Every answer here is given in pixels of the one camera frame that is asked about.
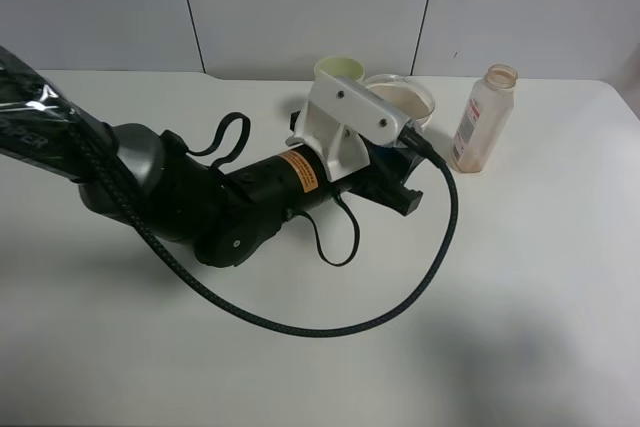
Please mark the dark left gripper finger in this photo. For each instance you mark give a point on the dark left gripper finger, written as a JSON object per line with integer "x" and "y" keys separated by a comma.
{"x": 293, "y": 120}
{"x": 383, "y": 182}

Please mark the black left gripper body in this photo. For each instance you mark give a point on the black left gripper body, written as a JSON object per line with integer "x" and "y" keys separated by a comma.
{"x": 292, "y": 180}

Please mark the glass cup with blue sleeve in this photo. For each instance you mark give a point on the glass cup with blue sleeve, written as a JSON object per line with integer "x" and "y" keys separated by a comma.
{"x": 405, "y": 95}

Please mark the clear plastic drink bottle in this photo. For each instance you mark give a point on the clear plastic drink bottle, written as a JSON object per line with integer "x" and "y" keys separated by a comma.
{"x": 489, "y": 105}

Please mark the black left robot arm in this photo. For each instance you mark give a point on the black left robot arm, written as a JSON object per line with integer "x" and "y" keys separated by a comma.
{"x": 224, "y": 217}

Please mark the pale yellow-green plastic cup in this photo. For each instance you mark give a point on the pale yellow-green plastic cup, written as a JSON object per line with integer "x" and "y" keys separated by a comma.
{"x": 341, "y": 66}

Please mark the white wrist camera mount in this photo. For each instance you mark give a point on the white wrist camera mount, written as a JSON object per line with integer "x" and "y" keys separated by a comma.
{"x": 339, "y": 117}

